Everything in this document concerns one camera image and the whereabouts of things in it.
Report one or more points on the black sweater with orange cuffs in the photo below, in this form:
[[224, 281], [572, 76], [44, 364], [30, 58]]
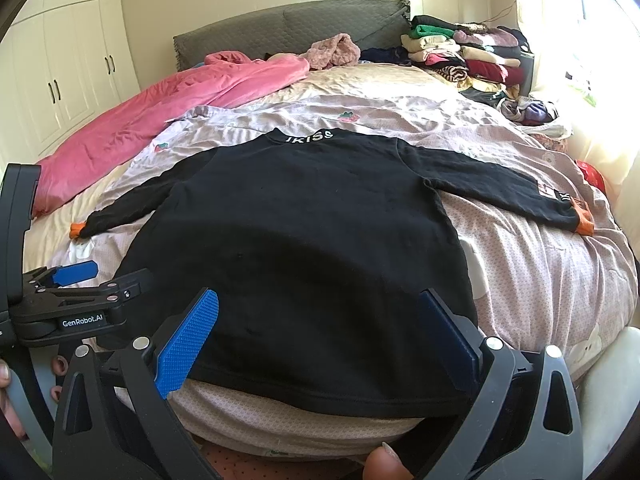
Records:
[[318, 249]]

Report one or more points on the dark navy garment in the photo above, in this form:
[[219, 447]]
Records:
[[395, 55]]

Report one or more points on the pile of folded clothes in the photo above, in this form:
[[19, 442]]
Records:
[[485, 64]]

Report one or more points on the pink fleece blanket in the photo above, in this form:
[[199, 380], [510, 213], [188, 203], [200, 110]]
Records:
[[226, 79]]

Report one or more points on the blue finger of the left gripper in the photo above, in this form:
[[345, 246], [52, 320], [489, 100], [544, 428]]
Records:
[[74, 273]]

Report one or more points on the grey quilted headboard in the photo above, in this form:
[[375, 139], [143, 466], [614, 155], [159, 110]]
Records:
[[294, 27]]

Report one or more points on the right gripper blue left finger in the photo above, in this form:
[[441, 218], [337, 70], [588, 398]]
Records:
[[181, 349]]

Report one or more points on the red plastic bag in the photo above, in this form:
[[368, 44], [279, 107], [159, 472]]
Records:
[[591, 175]]

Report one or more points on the person's right hand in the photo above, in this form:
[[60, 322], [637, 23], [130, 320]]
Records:
[[384, 464]]

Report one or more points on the white bag of clothes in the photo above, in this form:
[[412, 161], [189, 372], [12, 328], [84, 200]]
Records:
[[535, 116]]

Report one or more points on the dusty pink fuzzy garment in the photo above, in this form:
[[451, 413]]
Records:
[[338, 50]]

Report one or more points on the white wardrobe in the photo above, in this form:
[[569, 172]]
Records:
[[63, 62]]

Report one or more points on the lilac strawberry print quilt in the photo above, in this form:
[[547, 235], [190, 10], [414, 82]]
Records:
[[532, 285]]

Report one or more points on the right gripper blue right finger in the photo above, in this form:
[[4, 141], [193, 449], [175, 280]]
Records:
[[456, 341]]

